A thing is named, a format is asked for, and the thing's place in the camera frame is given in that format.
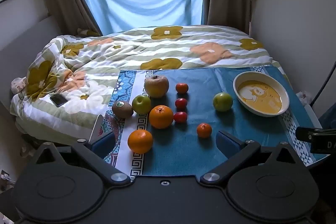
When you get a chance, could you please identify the blue patterned table cloth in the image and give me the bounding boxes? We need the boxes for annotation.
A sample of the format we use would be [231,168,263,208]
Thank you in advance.
[101,66,321,177]

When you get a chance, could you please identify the large orange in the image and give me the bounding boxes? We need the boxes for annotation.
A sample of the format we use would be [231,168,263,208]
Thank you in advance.
[149,105,174,129]
[127,130,153,154]

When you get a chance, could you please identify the light blue window cloth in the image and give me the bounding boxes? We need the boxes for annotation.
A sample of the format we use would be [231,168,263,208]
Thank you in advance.
[85,0,203,35]

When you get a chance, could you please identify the large orange front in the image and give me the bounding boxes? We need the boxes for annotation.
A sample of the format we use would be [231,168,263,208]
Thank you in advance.
[127,130,153,154]

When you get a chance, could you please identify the black cable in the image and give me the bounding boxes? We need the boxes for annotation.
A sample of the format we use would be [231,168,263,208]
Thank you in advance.
[309,61,336,107]

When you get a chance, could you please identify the small red tomato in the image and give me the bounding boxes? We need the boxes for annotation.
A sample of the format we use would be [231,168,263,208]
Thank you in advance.
[175,98,188,110]
[174,111,187,123]

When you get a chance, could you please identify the floral striped duvet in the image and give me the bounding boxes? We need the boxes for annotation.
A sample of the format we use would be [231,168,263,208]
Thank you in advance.
[9,25,280,144]

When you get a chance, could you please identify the grey bed headboard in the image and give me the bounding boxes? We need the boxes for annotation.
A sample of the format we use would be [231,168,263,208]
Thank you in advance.
[1,16,61,109]

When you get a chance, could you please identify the small red tomato front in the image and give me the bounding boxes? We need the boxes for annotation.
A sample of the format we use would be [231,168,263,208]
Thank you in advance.
[174,111,187,123]

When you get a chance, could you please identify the large yellowish brown apple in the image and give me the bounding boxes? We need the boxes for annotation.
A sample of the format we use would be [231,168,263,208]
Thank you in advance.
[144,75,169,98]

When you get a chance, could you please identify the yellow cartoon ceramic bowl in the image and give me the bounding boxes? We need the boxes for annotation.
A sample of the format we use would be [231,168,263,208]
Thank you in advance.
[233,71,290,117]

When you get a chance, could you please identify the small tomato back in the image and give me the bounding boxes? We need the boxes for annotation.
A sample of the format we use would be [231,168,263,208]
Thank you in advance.
[175,83,189,94]

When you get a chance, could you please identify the small tangerine front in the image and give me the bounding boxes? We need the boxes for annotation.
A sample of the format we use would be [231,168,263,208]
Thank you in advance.
[197,123,212,139]

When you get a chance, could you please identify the black smartphone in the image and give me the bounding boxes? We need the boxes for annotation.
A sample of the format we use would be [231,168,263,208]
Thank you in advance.
[50,94,68,107]

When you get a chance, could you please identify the brown kiwi with sticker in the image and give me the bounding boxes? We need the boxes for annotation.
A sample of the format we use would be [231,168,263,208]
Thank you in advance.
[112,101,134,119]

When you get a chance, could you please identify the floral pillow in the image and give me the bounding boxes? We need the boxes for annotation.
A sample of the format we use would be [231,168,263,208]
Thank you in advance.
[77,28,101,38]

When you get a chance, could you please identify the green apple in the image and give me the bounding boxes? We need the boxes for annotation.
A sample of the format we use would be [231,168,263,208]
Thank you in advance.
[213,92,233,112]
[132,95,151,115]

